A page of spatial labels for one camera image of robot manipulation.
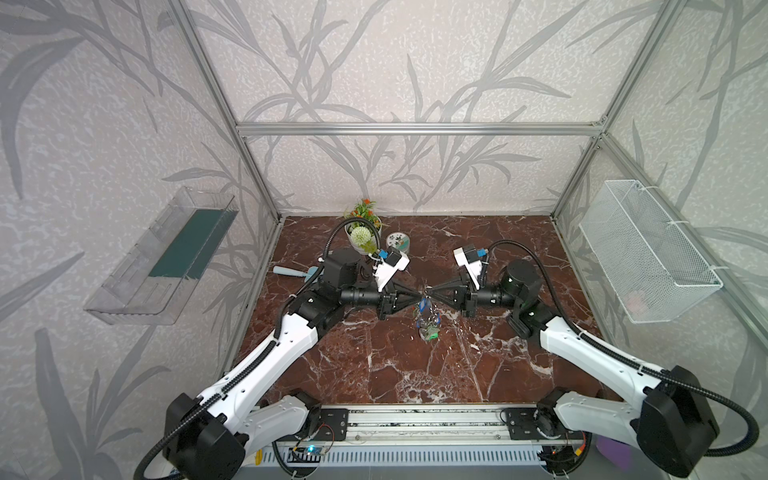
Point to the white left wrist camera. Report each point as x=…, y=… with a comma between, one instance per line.
x=387, y=264

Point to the light blue toy trowel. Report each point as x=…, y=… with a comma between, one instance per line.
x=304, y=275

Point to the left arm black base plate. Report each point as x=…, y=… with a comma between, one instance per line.
x=325, y=424

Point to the potted artificial flower plant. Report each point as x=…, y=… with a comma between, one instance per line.
x=363, y=231

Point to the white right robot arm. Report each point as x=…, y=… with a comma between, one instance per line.
x=666, y=414

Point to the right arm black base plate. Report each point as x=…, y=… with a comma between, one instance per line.
x=528, y=423

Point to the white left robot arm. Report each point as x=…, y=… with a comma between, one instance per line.
x=209, y=436

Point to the green circuit board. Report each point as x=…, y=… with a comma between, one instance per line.
x=308, y=453

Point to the white wire mesh basket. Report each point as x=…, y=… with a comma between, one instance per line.
x=653, y=267

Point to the clear plastic wall tray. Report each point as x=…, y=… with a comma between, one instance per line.
x=154, y=281

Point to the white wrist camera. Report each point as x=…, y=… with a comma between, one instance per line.
x=473, y=260
x=387, y=264

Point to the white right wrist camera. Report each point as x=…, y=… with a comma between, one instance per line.
x=473, y=260

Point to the printed snack jar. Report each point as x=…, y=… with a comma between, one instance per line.
x=399, y=241

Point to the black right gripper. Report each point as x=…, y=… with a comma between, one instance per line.
x=467, y=300

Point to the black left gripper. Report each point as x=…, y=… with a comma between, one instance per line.
x=384, y=301

